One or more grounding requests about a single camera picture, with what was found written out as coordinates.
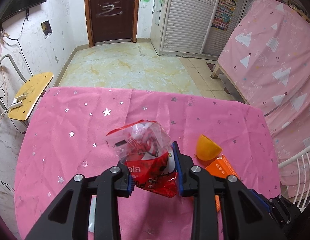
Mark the white metal rail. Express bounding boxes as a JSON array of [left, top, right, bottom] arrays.
[[278, 145, 310, 211]]

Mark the colourful wall poster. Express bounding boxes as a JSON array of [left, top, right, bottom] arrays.
[[211, 0, 236, 31]]

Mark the pink star tablecloth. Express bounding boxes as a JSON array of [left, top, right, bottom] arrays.
[[15, 87, 280, 238]]

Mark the orange cardboard box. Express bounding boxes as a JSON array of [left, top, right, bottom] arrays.
[[204, 154, 240, 212]]

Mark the red snack wrapper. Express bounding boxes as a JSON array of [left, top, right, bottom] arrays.
[[106, 120, 178, 198]]

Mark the wooden bed frame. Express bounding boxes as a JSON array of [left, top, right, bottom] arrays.
[[210, 62, 249, 105]]

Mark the dark brown wooden door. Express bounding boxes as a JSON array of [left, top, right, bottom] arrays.
[[84, 0, 139, 47]]

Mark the white louvered wardrobe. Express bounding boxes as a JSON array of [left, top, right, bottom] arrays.
[[151, 0, 247, 59]]

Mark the pink tree-print bed curtain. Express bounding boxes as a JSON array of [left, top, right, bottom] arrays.
[[217, 0, 310, 198]]

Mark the yellow wooden chair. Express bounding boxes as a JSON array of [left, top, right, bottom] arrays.
[[0, 54, 54, 127]]

